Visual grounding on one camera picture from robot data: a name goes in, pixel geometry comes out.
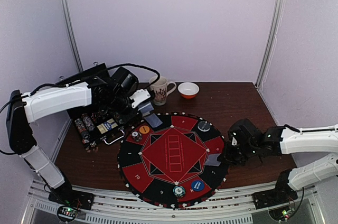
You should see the right aluminium frame post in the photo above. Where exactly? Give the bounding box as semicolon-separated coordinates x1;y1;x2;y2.
255;0;285;89

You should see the blue small blind button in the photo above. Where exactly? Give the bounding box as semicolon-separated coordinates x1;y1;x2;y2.
191;180;204;192

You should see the black poker chip case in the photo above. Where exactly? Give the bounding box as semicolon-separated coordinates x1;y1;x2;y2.
58;63;141;151

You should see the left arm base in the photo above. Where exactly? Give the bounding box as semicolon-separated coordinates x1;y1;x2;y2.
46;184;94;223

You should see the orange big blind button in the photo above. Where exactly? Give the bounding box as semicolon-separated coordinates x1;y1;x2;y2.
139;125;150;134

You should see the white orange bowl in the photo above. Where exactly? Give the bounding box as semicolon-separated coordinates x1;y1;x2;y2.
178;82;200;99

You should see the left aluminium frame post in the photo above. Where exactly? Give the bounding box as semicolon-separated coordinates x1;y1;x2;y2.
60;0;83;72

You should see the round poker mat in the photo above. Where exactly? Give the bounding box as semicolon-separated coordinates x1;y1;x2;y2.
117;112;229;209

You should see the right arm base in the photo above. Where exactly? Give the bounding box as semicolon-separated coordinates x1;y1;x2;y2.
252;189;300;222

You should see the aluminium frame post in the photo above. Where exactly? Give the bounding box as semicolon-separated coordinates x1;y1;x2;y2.
60;0;83;72
255;0;285;89

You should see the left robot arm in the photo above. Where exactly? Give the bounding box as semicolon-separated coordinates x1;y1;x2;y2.
4;63;154;205

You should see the beige patterned mug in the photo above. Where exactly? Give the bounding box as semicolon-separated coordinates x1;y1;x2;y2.
149;76;177;106

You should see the blue playing card deck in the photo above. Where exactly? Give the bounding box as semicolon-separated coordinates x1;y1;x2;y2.
138;102;154;117

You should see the clear dealer button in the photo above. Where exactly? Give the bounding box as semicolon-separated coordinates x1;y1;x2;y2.
198;120;211;132

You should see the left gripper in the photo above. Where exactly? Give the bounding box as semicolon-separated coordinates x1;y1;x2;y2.
104;92;142;125

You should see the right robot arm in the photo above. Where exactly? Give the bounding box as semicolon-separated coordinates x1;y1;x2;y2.
218;118;337;204

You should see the poker chip stack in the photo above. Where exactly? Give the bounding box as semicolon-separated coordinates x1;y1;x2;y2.
173;185;185;198
131;131;142;142

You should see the boxed card deck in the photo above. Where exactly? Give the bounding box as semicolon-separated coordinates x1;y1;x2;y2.
97;119;118;134

